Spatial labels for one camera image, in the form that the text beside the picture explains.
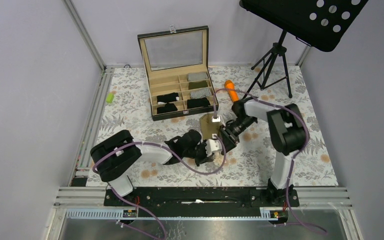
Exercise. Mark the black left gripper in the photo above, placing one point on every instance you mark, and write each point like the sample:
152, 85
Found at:
204, 158

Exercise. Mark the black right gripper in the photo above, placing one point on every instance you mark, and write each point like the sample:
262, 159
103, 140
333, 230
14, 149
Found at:
229, 143

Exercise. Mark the olive khaki underwear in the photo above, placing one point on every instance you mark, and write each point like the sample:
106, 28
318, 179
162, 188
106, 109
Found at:
208, 128

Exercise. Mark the black underwear white trim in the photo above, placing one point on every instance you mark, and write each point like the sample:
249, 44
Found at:
167, 98

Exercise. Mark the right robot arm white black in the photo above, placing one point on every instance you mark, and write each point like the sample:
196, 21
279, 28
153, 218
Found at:
287, 131

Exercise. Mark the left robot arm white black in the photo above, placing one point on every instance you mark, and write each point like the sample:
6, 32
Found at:
115, 155

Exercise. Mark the striped rolled underwear in box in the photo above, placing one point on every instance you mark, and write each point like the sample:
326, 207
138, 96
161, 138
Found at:
200, 93

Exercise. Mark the olive rolled underwear in box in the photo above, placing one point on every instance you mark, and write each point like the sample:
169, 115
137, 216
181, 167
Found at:
197, 84

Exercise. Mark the grey rolled underwear in box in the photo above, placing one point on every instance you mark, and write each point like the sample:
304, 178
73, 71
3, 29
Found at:
197, 76

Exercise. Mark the wooden organizer box glass lid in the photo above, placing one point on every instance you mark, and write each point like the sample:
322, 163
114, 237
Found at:
168, 57

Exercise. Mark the green block at left edge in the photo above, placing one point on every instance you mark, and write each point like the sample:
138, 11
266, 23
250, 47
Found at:
110, 98

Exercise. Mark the black music stand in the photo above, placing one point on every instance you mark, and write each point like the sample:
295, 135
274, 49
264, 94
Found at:
316, 23

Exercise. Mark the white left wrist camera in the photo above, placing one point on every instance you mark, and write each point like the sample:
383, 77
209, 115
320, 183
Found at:
213, 146

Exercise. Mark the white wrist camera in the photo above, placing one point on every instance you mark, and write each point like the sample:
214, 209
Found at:
216, 119
213, 146

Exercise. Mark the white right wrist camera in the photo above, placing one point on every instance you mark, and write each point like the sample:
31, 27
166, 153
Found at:
216, 119

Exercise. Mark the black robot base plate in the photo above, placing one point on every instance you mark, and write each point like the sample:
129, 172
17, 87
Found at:
207, 202

